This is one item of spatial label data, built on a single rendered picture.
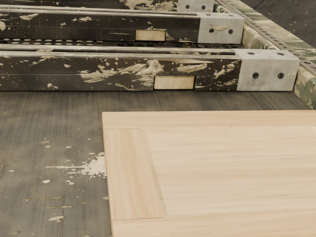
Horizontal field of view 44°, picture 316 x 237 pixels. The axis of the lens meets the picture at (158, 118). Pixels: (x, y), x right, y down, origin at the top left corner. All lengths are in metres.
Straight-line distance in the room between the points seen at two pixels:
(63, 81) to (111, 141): 0.22
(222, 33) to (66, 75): 0.51
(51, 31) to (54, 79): 0.31
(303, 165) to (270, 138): 0.08
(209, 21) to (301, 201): 0.67
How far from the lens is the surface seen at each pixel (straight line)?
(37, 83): 0.76
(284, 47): 0.99
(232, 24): 1.12
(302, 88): 0.85
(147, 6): 1.34
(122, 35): 1.06
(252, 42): 1.08
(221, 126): 0.64
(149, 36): 1.07
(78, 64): 0.75
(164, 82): 0.78
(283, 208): 0.51
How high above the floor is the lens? 1.42
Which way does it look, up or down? 26 degrees down
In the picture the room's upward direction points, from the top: 52 degrees counter-clockwise
